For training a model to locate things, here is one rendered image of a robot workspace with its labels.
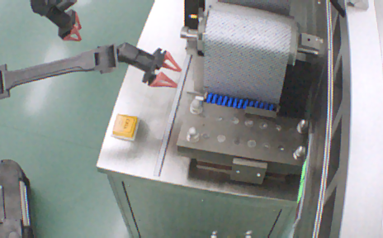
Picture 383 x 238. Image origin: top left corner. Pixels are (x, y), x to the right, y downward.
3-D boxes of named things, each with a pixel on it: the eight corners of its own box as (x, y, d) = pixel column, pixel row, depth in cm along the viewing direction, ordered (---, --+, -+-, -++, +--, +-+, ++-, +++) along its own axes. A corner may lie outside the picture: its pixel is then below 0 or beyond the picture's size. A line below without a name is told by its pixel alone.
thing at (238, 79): (203, 92, 161) (204, 53, 145) (278, 105, 158) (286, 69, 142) (203, 93, 160) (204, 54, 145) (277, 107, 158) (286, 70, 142)
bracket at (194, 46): (188, 81, 178) (187, 21, 152) (207, 84, 177) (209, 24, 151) (185, 93, 175) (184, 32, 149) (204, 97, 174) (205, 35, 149)
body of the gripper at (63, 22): (74, 10, 168) (63, 1, 162) (74, 29, 162) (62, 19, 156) (61, 19, 170) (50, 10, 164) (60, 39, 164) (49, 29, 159)
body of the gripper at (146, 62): (146, 85, 154) (125, 74, 152) (154, 59, 160) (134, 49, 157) (156, 75, 149) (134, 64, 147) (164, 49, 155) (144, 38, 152)
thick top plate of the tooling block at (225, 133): (188, 110, 163) (188, 98, 158) (311, 132, 159) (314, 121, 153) (177, 155, 154) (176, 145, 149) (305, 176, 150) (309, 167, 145)
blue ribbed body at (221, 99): (207, 97, 161) (208, 90, 158) (276, 109, 159) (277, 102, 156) (205, 106, 159) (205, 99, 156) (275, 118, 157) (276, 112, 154)
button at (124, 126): (118, 116, 170) (117, 112, 168) (138, 121, 169) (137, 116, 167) (112, 135, 166) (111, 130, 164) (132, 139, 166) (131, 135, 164)
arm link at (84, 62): (-8, 102, 137) (-12, 68, 135) (-7, 100, 143) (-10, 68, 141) (115, 73, 148) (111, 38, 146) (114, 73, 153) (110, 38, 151)
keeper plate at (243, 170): (231, 174, 158) (234, 157, 148) (262, 178, 157) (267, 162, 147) (229, 181, 156) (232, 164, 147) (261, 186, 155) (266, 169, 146)
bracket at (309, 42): (300, 35, 141) (301, 31, 139) (319, 40, 140) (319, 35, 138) (300, 48, 138) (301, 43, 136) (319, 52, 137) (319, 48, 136)
